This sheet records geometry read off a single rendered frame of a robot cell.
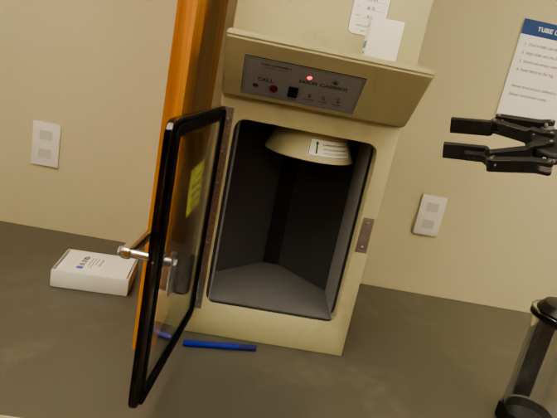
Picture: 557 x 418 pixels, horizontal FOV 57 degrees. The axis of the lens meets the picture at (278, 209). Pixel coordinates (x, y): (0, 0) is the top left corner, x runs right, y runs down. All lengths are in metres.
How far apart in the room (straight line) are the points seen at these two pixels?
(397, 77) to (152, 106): 0.73
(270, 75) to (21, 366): 0.61
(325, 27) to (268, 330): 0.58
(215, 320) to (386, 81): 0.55
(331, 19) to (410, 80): 0.18
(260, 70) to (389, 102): 0.22
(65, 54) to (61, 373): 0.81
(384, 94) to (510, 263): 0.87
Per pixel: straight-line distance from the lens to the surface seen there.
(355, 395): 0.98
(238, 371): 0.96
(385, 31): 0.85
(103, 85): 1.40
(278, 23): 0.91
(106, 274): 1.16
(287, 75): 0.83
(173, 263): 0.68
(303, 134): 0.95
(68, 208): 1.49
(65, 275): 1.17
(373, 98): 0.86
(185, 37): 0.83
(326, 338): 1.06
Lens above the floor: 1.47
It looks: 16 degrees down
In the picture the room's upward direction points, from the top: 11 degrees clockwise
